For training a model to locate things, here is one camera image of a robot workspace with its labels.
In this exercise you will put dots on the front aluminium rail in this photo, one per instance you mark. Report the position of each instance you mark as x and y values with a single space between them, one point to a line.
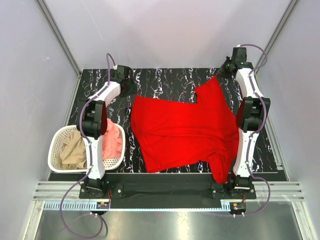
56 195

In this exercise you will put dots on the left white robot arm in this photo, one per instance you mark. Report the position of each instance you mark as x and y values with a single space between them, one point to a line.
92 124

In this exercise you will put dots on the white plastic laundry basket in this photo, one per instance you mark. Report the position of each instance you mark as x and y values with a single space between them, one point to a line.
57 143

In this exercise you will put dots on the left small electronics board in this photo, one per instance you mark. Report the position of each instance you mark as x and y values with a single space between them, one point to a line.
103 205

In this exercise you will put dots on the left aluminium frame post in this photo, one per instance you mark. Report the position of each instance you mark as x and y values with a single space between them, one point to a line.
58 35

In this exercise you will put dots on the beige t shirt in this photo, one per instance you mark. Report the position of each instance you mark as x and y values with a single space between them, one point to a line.
72 155

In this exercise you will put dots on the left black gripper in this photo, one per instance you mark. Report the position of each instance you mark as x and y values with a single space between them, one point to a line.
128 110

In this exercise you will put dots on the pink t shirt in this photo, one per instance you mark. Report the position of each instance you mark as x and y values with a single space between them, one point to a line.
112 142

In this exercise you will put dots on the right small electronics board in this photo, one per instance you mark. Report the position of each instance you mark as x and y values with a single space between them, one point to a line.
238 206

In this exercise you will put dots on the aluminium frame post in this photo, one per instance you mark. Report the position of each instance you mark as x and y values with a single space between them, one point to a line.
58 35
277 31

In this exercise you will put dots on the right aluminium frame post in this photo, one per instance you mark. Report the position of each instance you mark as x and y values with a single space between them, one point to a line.
277 31

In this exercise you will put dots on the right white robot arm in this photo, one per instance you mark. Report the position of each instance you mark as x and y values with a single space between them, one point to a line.
250 117

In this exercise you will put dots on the red t shirt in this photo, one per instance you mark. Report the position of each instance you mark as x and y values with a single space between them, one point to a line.
173 134

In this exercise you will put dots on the small electronics board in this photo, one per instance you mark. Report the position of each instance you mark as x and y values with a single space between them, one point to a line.
238 206
103 205

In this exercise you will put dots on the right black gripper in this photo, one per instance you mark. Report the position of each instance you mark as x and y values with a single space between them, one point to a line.
222 71

